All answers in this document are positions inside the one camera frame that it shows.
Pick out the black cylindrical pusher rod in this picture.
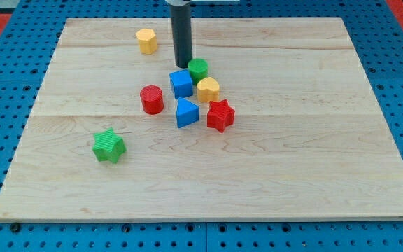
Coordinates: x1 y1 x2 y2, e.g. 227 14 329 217
169 0 192 69

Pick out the yellow hexagon block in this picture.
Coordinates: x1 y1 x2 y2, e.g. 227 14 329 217
136 28 157 55

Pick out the yellow heart block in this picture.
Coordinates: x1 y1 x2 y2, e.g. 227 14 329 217
197 77 220 102

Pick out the green cylinder block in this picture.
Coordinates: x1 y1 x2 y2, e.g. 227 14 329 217
188 58 208 85

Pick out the blue cube block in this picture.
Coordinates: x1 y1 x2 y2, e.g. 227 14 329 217
169 69 193 99

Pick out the red cylinder block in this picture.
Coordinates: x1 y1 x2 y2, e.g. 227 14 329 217
140 85 164 115

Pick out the blue triangle block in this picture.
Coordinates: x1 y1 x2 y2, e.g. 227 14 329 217
176 98 199 128

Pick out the red star block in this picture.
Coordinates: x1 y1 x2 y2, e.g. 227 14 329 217
207 99 235 133

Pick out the green star block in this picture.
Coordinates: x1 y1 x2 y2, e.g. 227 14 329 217
92 127 127 164

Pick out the light wooden board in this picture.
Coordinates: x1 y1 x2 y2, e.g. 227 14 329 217
0 17 403 223

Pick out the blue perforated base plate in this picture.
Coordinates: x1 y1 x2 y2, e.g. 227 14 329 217
0 0 403 251

